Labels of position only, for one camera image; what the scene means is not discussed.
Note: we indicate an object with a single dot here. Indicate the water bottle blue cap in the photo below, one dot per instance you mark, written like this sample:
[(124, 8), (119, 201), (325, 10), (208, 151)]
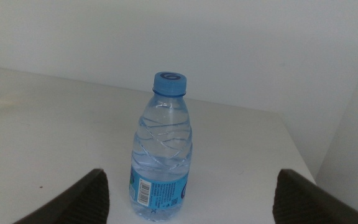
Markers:
[(163, 155)]

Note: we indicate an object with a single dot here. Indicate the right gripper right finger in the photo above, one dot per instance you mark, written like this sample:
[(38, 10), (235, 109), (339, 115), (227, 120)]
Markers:
[(303, 202)]

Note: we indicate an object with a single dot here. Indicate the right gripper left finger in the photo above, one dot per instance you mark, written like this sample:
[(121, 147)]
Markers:
[(82, 202)]

